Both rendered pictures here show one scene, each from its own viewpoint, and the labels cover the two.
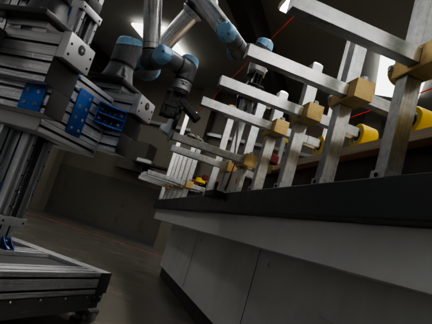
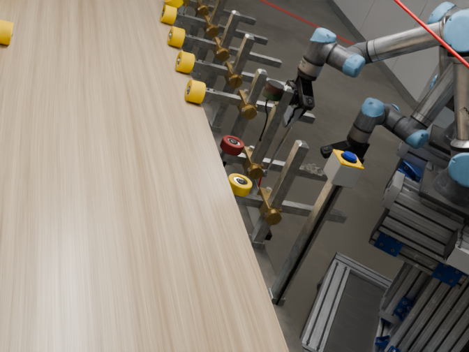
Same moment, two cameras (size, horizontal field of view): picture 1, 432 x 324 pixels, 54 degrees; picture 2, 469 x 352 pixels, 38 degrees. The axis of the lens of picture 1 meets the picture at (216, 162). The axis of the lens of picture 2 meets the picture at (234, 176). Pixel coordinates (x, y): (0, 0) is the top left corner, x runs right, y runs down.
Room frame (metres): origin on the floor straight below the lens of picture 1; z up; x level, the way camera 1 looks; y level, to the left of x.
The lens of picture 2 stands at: (3.86, -0.63, 1.94)
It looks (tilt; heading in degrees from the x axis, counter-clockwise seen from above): 28 degrees down; 167
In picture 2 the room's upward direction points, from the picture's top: 24 degrees clockwise
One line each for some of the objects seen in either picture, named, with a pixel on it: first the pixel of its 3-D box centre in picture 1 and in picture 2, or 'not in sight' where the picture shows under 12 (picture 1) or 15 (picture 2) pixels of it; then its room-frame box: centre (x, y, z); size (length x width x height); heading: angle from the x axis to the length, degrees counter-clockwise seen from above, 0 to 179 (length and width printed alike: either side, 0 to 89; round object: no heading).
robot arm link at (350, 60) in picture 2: (239, 49); (347, 60); (1.72, 0.04, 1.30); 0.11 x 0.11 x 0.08; 60
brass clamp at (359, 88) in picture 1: (350, 96); (220, 49); (1.02, -0.28, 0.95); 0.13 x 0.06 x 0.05; 12
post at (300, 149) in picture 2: (229, 163); (273, 204); (2.02, -0.06, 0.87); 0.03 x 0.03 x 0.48; 12
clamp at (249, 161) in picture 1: (245, 162); (250, 163); (1.76, -0.12, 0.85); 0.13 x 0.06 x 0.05; 12
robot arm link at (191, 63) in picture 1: (186, 69); (369, 114); (1.66, 0.23, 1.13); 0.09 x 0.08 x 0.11; 131
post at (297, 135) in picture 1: (297, 132); (229, 89); (1.29, -0.22, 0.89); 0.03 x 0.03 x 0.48; 12
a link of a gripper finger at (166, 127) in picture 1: (166, 128); not in sight; (1.65, 0.22, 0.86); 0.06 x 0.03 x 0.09; 102
